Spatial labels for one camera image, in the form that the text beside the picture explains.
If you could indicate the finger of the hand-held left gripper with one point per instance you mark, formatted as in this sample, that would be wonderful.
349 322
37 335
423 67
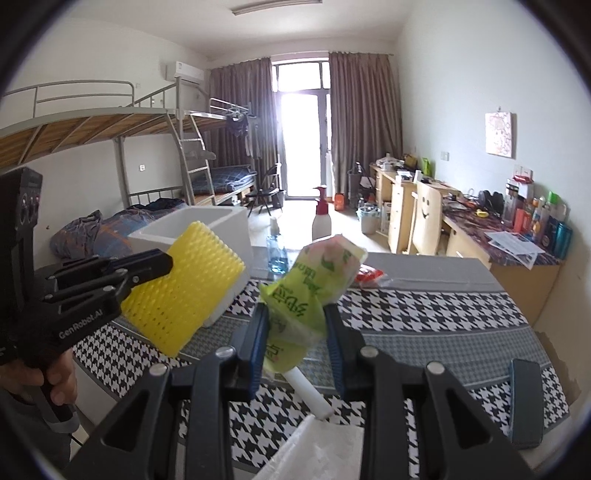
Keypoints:
143 267

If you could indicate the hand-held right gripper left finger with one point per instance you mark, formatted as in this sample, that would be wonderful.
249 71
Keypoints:
258 341

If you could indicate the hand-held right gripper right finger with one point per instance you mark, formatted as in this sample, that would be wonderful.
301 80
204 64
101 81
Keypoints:
334 350

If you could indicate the yellow foam net sleeve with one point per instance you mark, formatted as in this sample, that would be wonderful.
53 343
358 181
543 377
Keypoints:
184 295

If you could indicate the green tissue packet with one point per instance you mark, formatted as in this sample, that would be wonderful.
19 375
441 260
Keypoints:
300 295

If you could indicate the white foam box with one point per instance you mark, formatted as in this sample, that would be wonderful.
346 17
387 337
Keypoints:
233 221

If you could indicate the white paper sheet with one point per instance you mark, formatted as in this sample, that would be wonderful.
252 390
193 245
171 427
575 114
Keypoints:
318 452

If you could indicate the person's left hand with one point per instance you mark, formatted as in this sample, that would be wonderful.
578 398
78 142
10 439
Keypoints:
62 378

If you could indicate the white foam tube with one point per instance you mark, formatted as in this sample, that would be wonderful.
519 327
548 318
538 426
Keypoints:
309 392

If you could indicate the blue orange quilt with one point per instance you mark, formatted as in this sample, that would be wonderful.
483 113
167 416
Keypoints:
101 233

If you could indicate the red snack packet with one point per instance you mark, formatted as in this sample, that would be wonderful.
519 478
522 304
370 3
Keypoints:
369 276

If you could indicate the blue spray bottle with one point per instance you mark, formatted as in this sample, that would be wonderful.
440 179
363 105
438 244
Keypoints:
277 258

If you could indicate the metal bed ladder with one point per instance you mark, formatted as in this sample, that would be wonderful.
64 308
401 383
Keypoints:
194 157

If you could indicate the blue plaid bedding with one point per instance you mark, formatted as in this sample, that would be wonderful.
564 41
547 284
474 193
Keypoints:
226 177

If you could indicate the white pump lotion bottle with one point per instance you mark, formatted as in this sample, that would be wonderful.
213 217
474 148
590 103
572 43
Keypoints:
322 221

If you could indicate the white bucket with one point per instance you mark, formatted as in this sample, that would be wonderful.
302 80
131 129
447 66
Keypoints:
368 221

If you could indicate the black folding chair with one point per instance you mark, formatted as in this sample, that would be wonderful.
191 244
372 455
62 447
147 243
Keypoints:
265 191

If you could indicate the metal bunk bed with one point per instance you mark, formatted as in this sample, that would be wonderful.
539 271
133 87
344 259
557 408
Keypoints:
92 127
217 110

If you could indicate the orange container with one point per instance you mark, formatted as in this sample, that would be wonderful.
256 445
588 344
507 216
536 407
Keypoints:
340 202

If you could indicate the wooden desk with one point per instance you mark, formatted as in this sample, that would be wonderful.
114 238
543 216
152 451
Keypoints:
397 212
517 286

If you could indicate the wooden smiley chair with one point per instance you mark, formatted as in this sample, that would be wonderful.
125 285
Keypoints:
427 217

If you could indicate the dark hanging clothes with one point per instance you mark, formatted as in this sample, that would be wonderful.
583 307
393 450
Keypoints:
238 124

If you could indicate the brown curtain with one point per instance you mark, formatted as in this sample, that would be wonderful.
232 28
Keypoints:
364 124
240 115

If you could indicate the black phone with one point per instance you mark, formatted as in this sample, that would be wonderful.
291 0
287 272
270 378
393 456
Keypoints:
525 401

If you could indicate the white air conditioner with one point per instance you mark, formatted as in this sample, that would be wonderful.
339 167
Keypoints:
184 72

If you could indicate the green bag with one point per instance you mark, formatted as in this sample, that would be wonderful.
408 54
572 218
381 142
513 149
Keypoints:
425 167

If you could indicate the glass balcony door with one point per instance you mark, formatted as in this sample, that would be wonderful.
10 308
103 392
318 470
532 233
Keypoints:
302 138

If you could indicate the printed papers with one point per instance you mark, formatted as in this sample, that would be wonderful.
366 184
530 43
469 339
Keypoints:
515 247

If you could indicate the black headphones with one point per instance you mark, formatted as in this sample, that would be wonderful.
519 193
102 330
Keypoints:
490 201

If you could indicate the row of toiletry bottles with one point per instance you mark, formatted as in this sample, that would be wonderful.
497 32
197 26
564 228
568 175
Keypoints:
545 221

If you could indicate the ceiling light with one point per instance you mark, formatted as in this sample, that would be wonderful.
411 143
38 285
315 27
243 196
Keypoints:
277 7

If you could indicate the wall picture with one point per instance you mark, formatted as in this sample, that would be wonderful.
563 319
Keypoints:
498 134

